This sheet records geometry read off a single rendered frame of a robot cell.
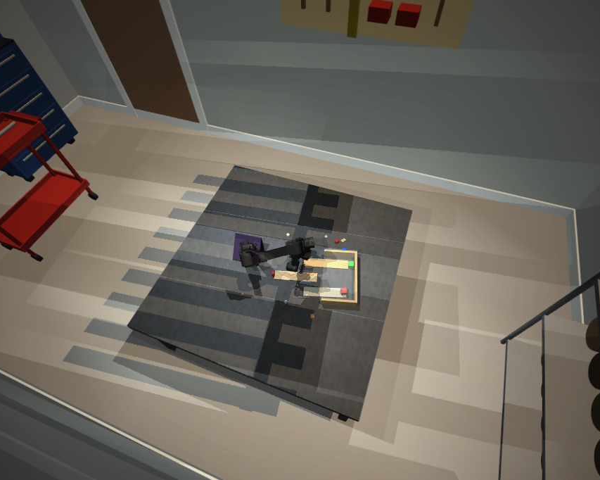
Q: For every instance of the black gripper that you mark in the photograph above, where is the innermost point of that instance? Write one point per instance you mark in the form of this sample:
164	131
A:
293	264

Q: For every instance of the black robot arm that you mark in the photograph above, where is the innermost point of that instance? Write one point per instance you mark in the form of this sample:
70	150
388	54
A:
298	246

